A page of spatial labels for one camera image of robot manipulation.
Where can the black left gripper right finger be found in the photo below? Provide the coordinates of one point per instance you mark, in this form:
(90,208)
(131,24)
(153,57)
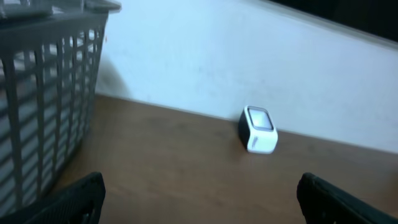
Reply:
(322,202)

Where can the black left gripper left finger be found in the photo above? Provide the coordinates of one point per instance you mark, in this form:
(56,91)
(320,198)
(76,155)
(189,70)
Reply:
(80,202)

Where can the dark grey plastic basket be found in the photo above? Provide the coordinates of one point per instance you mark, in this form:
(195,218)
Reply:
(50,57)

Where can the white barcode scanner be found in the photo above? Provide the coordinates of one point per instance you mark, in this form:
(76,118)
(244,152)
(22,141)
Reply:
(257,131)

